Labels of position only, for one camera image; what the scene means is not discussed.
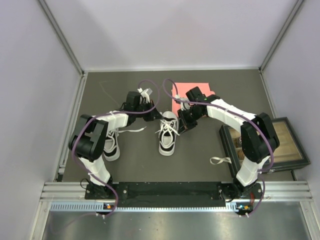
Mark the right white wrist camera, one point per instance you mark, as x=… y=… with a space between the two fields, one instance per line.
x=182 y=103

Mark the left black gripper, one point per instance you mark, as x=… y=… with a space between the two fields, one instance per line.
x=153 y=114

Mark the black white sneaker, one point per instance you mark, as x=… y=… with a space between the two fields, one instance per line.
x=111 y=150
x=167 y=134

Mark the black glass-lid display box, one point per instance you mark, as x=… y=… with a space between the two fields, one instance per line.
x=290 y=154

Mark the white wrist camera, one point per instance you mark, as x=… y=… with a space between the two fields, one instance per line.
x=182 y=103
x=144 y=95

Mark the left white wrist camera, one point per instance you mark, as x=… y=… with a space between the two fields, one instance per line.
x=144 y=95

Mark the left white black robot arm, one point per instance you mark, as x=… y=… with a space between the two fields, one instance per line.
x=90 y=134

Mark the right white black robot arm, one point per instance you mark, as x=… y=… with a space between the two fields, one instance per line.
x=258 y=136

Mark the aluminium extrusion rail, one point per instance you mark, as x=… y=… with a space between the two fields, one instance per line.
x=276 y=191

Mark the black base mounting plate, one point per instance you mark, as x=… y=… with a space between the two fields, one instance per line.
x=182 y=194

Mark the loose white shoelace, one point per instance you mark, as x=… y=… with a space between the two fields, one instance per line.
x=218 y=160

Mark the pink folded cloth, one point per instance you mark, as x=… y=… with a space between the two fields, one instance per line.
x=183 y=88

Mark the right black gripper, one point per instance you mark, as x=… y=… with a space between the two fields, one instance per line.
x=184 y=124

